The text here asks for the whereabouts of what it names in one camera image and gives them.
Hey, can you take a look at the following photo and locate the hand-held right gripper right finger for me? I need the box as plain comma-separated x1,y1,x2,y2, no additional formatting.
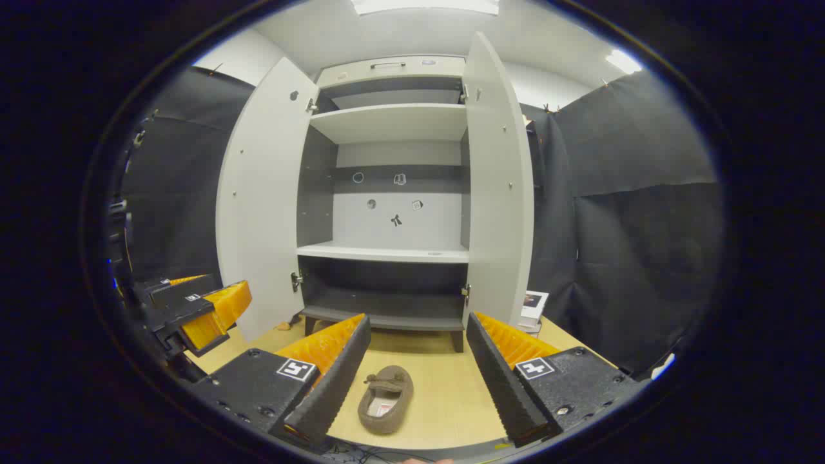
465,311,640,449

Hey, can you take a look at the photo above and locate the small ceiling light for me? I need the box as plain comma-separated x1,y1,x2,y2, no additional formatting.
605,50,643,75

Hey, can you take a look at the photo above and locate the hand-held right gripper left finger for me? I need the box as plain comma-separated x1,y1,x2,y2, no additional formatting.
192,313,373,449

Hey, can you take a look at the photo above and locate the white cabinet door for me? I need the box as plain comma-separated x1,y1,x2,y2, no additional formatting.
461,31,536,329
215,57,321,342

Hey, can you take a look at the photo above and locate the white and grey shoe cabinet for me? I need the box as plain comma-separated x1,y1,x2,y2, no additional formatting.
215,31,536,354

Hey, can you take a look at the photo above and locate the brown fuzzy shoe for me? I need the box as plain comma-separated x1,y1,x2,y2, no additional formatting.
357,365,414,435

